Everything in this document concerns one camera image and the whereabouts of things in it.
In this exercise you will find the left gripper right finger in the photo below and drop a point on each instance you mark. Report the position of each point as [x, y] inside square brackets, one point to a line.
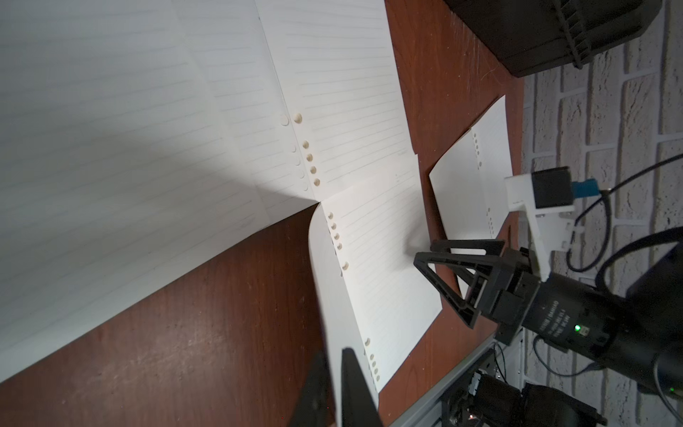
[358, 407]

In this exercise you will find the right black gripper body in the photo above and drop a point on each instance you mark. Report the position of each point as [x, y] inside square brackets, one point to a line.
[565, 313]

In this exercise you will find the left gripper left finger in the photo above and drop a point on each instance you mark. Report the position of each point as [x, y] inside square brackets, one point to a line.
[312, 407]

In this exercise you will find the black plastic toolbox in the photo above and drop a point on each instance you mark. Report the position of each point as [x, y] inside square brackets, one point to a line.
[529, 37]

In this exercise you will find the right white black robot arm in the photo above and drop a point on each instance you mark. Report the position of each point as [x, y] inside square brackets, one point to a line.
[638, 335]

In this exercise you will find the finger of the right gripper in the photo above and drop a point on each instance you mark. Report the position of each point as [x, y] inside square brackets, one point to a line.
[465, 282]
[469, 246]

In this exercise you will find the notebook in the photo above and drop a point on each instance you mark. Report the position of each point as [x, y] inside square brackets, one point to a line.
[139, 139]
[362, 243]
[468, 180]

